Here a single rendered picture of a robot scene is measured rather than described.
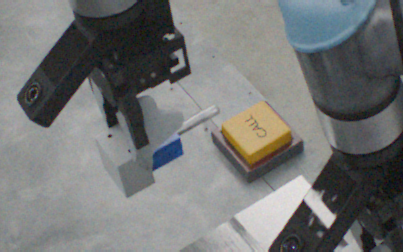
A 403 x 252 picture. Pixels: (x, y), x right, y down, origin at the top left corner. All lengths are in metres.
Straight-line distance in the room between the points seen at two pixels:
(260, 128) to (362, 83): 0.50
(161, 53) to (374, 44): 0.31
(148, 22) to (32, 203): 0.37
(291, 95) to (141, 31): 1.43
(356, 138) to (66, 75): 0.30
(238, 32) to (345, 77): 1.82
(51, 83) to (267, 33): 1.60
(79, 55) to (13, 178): 0.38
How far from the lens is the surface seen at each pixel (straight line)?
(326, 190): 0.78
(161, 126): 0.98
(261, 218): 1.02
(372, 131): 0.72
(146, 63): 0.92
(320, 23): 0.64
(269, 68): 2.39
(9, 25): 1.45
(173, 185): 1.18
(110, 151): 1.02
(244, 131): 1.17
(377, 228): 0.80
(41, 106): 0.91
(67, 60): 0.90
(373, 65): 0.67
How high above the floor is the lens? 1.72
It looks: 49 degrees down
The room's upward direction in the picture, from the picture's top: 11 degrees counter-clockwise
